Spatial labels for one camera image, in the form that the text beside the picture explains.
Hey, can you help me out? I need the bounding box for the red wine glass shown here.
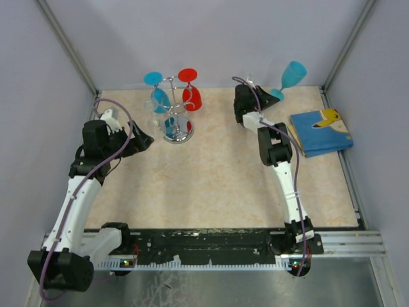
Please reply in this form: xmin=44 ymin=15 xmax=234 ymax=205
xmin=178 ymin=68 xmax=203 ymax=112

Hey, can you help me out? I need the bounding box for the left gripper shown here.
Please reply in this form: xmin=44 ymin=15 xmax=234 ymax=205
xmin=103 ymin=120 xmax=154 ymax=161

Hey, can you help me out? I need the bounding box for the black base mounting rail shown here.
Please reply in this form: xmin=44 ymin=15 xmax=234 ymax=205
xmin=81 ymin=227 xmax=323 ymax=266

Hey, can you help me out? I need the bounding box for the blue wine glass back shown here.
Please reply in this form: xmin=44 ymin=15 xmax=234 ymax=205
xmin=144 ymin=71 xmax=171 ymax=114

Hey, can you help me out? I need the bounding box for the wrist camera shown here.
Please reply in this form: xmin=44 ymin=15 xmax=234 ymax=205
xmin=99 ymin=107 xmax=119 ymax=122
xmin=246 ymin=74 xmax=256 ymax=88

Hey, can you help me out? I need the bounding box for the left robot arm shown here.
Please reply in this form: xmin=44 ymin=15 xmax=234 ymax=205
xmin=27 ymin=107 xmax=154 ymax=292

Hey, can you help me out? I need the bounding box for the chrome wine glass rack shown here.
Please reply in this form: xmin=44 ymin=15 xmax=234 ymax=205
xmin=152 ymin=76 xmax=194 ymax=145

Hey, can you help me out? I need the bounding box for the teal wine glass front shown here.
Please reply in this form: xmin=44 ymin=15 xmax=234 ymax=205
xmin=270 ymin=61 xmax=307 ymax=101

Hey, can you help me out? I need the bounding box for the blue pikachu cloth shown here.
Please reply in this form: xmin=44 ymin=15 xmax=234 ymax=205
xmin=289 ymin=108 xmax=353 ymax=157

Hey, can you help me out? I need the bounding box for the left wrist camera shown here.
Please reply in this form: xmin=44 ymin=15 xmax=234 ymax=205
xmin=99 ymin=107 xmax=119 ymax=122

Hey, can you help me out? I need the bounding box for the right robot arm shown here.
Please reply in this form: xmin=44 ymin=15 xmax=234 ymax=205
xmin=233 ymin=77 xmax=314 ymax=255

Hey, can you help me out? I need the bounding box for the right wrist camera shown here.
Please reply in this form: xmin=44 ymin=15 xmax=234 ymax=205
xmin=246 ymin=74 xmax=256 ymax=88

